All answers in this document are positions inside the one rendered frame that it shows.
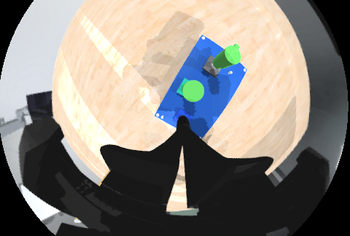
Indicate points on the blue circuit board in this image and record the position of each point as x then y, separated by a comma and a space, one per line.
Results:
203, 87

